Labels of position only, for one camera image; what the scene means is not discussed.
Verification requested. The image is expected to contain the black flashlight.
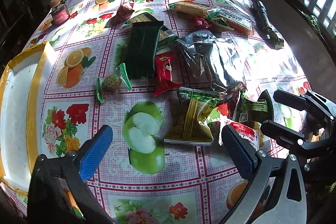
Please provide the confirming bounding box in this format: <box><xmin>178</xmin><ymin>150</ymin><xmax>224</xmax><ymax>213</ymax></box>
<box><xmin>253</xmin><ymin>1</ymin><xmax>273</xmax><ymax>40</ymax></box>

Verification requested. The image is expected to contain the orange cracker pack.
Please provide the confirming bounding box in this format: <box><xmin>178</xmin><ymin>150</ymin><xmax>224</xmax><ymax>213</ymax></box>
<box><xmin>211</xmin><ymin>7</ymin><xmax>253</xmax><ymax>36</ymax></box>

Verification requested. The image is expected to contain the green small snack packet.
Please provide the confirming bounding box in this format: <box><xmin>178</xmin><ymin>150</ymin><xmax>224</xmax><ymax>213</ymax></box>
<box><xmin>232</xmin><ymin>90</ymin><xmax>274</xmax><ymax>126</ymax></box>

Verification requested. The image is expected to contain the green-ended round candy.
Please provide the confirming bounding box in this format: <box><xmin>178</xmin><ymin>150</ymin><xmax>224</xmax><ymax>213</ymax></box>
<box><xmin>96</xmin><ymin>63</ymin><xmax>132</xmax><ymax>103</ymax></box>

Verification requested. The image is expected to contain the silver foil snack bag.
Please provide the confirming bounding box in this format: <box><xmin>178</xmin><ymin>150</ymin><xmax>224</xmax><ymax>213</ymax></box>
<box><xmin>177</xmin><ymin>30</ymin><xmax>247</xmax><ymax>94</ymax></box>

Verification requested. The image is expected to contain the red white snack packet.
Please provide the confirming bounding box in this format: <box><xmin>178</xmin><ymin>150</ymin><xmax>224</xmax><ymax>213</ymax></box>
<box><xmin>219</xmin><ymin>119</ymin><xmax>264</xmax><ymax>150</ymax></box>

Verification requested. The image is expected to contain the yellow green snack packet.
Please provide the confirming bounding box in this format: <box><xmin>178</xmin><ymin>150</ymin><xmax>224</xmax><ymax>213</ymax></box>
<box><xmin>164</xmin><ymin>87</ymin><xmax>221</xmax><ymax>145</ymax></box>

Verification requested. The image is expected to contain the green cracker pack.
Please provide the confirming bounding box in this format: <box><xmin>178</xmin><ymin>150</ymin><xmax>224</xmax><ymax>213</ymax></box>
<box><xmin>121</xmin><ymin>12</ymin><xmax>179</xmax><ymax>48</ymax></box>

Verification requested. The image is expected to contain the dark red foil snack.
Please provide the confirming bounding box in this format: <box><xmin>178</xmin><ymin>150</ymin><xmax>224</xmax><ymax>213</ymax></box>
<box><xmin>115</xmin><ymin>1</ymin><xmax>134</xmax><ymax>24</ymax></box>

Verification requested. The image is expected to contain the red small snack packet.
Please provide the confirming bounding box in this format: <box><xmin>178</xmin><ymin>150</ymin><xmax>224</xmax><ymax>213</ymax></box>
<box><xmin>154</xmin><ymin>51</ymin><xmax>182</xmax><ymax>96</ymax></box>

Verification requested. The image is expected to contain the floral fruit tablecloth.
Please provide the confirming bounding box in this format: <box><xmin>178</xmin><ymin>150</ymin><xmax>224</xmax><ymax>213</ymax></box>
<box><xmin>2</xmin><ymin>0</ymin><xmax>320</xmax><ymax>224</ymax></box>

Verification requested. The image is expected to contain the red-labelled dark jar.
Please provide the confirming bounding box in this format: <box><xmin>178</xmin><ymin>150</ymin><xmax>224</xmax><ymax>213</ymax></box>
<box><xmin>50</xmin><ymin>0</ymin><xmax>70</xmax><ymax>26</ymax></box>

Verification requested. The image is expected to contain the yellow-taped white box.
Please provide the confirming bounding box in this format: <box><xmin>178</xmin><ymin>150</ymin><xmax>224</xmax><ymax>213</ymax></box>
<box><xmin>1</xmin><ymin>42</ymin><xmax>56</xmax><ymax>195</ymax></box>

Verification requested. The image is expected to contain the small red candy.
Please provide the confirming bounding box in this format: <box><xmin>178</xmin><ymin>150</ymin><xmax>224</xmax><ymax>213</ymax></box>
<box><xmin>193</xmin><ymin>16</ymin><xmax>212</xmax><ymax>30</ymax></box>

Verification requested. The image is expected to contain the dark green snack pack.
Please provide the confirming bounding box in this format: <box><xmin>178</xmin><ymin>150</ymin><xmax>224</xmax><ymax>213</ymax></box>
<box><xmin>124</xmin><ymin>21</ymin><xmax>163</xmax><ymax>80</ymax></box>

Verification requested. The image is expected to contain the green wafer pack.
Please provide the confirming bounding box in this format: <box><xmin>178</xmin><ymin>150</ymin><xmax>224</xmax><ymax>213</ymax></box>
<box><xmin>168</xmin><ymin>1</ymin><xmax>220</xmax><ymax>19</ymax></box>

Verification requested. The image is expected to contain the green snack by flashlight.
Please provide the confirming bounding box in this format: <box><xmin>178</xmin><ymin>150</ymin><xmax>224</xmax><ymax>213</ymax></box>
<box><xmin>266</xmin><ymin>31</ymin><xmax>284</xmax><ymax>50</ymax></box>

